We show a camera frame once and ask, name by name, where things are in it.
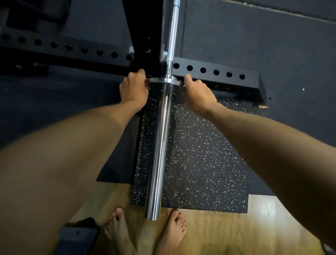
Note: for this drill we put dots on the person's left hand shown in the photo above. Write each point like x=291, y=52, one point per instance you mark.
x=132, y=89

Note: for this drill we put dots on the person's right hand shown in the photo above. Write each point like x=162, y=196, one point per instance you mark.
x=199, y=97

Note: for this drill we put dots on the person's left thumb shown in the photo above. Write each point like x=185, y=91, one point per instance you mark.
x=146, y=86

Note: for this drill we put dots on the person's right fingers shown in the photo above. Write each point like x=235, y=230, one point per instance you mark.
x=193, y=81

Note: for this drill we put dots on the person's right forearm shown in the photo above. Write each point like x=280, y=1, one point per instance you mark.
x=275, y=157

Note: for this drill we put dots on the person's left forearm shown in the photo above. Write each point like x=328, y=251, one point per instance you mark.
x=68, y=163

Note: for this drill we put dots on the black perforated power rack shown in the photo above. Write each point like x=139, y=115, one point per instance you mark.
x=147, y=34

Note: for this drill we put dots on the chrome barbell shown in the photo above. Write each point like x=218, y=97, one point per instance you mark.
x=161, y=147

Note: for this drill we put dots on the small wooden chip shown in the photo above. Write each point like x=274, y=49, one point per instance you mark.
x=263, y=106

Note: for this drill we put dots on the black speckled rubber mat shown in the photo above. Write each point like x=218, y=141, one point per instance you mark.
x=204, y=163

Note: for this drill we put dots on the person's right foot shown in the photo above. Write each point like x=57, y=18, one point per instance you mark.
x=172, y=233

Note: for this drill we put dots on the person's foot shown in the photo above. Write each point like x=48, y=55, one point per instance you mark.
x=172, y=233
x=119, y=233

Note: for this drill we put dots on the person's left foot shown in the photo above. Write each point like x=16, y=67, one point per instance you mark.
x=119, y=233

